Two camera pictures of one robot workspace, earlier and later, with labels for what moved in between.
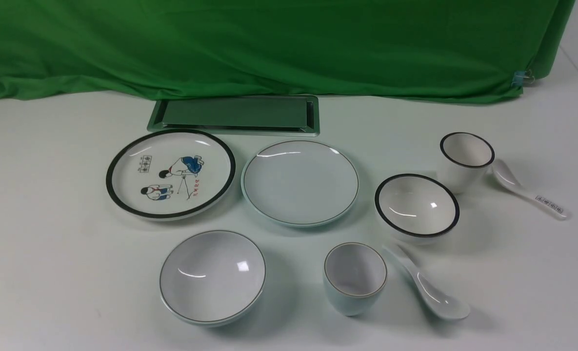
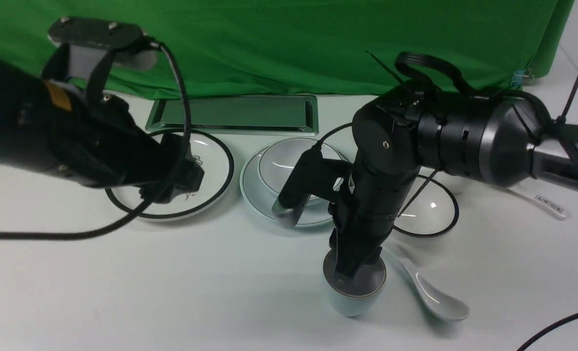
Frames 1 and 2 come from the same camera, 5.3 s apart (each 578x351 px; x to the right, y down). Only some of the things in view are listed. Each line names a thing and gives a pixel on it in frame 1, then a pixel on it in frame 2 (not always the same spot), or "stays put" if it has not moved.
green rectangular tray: [248, 116] stays put
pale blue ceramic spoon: [431, 298] stays put
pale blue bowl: [211, 278] → [277, 159]
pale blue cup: [354, 275] stays put
